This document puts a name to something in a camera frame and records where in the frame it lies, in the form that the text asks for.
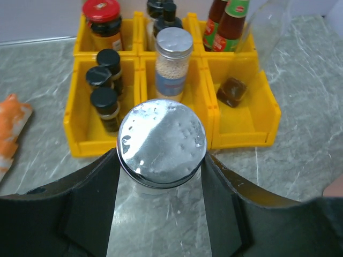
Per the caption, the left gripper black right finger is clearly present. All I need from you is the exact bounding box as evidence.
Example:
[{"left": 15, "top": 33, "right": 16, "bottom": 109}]
[{"left": 201, "top": 154, "right": 342, "bottom": 256}]

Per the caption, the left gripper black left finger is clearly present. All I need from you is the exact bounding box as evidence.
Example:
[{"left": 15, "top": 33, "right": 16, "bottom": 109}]
[{"left": 1, "top": 149, "right": 121, "bottom": 256}]

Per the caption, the silver cap spice bottle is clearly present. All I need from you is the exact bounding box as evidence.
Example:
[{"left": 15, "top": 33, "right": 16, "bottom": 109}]
[{"left": 116, "top": 99, "right": 207, "bottom": 194}]

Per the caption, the small black cap shaker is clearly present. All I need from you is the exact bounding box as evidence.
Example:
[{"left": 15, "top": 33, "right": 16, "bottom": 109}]
[
  {"left": 96, "top": 49, "right": 124, "bottom": 100},
  {"left": 85, "top": 66, "right": 114, "bottom": 91},
  {"left": 90, "top": 87, "right": 121, "bottom": 133}
]

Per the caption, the white peppercorn jar silver lid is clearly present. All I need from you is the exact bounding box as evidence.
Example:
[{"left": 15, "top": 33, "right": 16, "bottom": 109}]
[{"left": 155, "top": 27, "right": 193, "bottom": 102}]

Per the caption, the chili sauce bottle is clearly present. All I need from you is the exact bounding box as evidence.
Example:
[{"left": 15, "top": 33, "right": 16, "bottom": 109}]
[
  {"left": 203, "top": 0, "right": 228, "bottom": 51},
  {"left": 212, "top": 0, "right": 250, "bottom": 52}
]

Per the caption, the glass oil bottle gold spout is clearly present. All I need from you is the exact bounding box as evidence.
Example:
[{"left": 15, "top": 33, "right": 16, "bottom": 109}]
[{"left": 217, "top": 1, "right": 292, "bottom": 108}]

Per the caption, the red lid sauce jar front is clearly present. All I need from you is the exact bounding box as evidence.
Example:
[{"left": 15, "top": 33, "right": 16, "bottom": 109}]
[{"left": 82, "top": 0, "right": 124, "bottom": 51}]

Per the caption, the white powder bottle black cap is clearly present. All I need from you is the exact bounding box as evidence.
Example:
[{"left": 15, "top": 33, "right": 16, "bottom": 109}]
[{"left": 146, "top": 0, "right": 174, "bottom": 51}]

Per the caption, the pink divided organizer tray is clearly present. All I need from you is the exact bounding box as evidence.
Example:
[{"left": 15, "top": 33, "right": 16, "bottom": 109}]
[{"left": 323, "top": 176, "right": 343, "bottom": 198}]

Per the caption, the yellow bin front right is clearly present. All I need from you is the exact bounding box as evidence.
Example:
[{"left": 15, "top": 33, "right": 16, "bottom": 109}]
[{"left": 202, "top": 55, "right": 281, "bottom": 149}]

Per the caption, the orange white cloth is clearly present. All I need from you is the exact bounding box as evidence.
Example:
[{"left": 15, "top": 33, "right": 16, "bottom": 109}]
[{"left": 1, "top": 94, "right": 33, "bottom": 180}]

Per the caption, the yellow bin back left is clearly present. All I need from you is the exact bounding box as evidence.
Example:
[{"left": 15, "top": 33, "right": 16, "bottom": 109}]
[{"left": 73, "top": 11, "right": 143, "bottom": 57}]

